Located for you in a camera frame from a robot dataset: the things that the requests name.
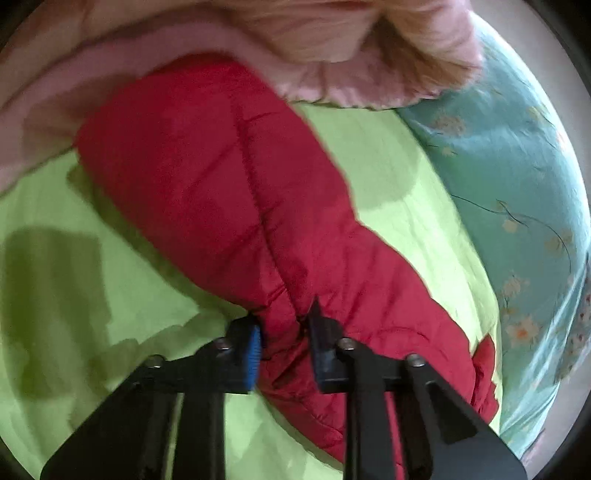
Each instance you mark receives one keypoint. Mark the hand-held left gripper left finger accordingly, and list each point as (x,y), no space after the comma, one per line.
(253,354)

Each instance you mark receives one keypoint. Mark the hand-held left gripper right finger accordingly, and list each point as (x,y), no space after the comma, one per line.
(318,353)

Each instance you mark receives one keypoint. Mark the red padded jacket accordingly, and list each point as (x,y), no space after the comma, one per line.
(221,194)

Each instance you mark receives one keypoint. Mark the light green blanket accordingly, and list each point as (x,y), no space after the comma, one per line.
(60,277)

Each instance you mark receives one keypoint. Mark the teal floral quilt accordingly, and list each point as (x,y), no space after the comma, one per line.
(512,184)

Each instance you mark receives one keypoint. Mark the pink quilt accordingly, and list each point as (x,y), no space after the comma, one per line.
(295,41)

